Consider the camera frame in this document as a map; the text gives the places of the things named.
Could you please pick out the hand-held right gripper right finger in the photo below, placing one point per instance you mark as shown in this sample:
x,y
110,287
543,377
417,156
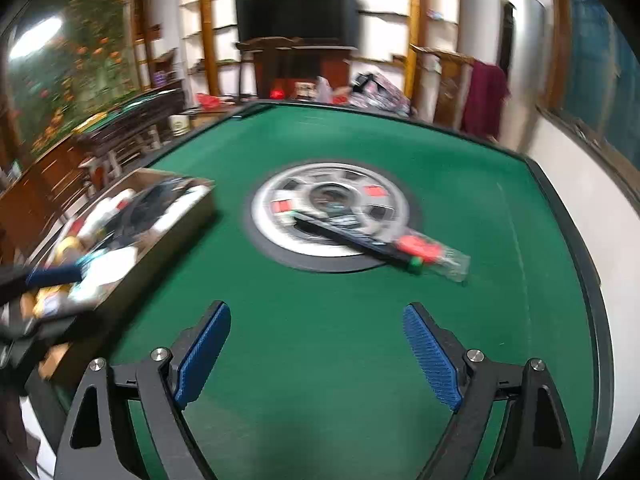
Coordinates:
x,y
432,360

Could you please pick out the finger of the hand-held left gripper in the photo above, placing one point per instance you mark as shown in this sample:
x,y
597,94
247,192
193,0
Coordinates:
x,y
55,275
50,324

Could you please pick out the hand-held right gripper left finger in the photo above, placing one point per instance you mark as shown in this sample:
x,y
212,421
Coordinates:
x,y
202,355

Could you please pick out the cardboard box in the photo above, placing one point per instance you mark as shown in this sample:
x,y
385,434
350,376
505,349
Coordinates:
x,y
165,255

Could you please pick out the clear packet with red item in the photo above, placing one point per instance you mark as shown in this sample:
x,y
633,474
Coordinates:
x,y
425,249

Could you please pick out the black long stick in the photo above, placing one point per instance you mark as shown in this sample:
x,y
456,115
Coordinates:
x,y
350,235

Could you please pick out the brown wooden cabinet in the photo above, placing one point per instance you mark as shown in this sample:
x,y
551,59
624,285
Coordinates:
x,y
40,195

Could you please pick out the white flat item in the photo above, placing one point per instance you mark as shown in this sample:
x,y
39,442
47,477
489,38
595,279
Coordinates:
x,y
185,202

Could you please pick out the round grey table centre panel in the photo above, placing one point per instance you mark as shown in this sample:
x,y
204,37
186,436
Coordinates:
x,y
272,222

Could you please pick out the dark wooden sideboard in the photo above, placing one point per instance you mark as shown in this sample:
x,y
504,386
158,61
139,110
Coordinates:
x,y
135,120

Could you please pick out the white cup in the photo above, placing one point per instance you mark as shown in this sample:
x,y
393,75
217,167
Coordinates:
x,y
179,125

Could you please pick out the red bag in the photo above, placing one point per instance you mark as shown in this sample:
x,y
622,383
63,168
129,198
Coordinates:
x,y
207,101

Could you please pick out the maroon cloth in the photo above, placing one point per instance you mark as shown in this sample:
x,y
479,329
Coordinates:
x,y
485,100

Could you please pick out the patterned box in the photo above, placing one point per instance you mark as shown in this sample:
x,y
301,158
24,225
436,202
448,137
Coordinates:
x,y
382,92

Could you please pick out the wooden rack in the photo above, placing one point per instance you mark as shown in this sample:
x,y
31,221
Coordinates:
x,y
445,85

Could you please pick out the white plastic bag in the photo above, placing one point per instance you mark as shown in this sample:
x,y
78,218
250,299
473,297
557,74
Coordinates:
x,y
324,90

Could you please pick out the dark wooden stand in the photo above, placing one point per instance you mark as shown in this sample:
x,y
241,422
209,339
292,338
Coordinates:
x,y
280,65

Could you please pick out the window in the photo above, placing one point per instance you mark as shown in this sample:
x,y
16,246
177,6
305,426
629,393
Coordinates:
x,y
595,50

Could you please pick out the black television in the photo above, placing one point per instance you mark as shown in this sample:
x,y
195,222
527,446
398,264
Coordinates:
x,y
300,15

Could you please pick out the green floral wall painting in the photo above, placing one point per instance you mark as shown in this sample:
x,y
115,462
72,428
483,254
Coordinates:
x,y
75,60

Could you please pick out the white wall shelf unit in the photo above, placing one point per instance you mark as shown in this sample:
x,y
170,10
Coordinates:
x,y
380,25

